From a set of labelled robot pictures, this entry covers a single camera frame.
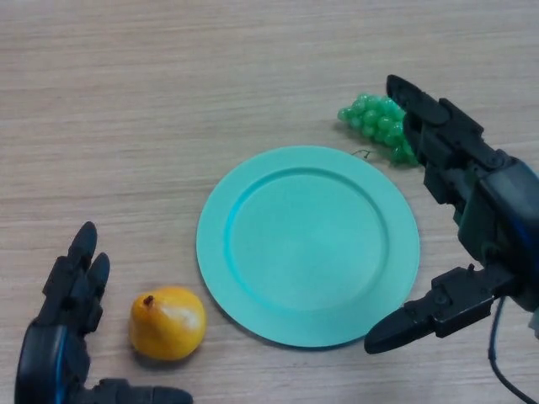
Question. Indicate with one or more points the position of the yellow pear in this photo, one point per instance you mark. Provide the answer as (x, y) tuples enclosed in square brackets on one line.
[(168, 326)]

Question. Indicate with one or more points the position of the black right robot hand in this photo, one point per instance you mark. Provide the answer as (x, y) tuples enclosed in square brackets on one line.
[(497, 210)]

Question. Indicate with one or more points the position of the green round plate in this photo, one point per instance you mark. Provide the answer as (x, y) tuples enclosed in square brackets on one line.
[(307, 248)]

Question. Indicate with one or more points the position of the green grape bunch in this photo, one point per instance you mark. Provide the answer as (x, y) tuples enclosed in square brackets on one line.
[(375, 122)]

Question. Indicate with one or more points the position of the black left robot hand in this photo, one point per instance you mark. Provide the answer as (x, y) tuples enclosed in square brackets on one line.
[(50, 353)]

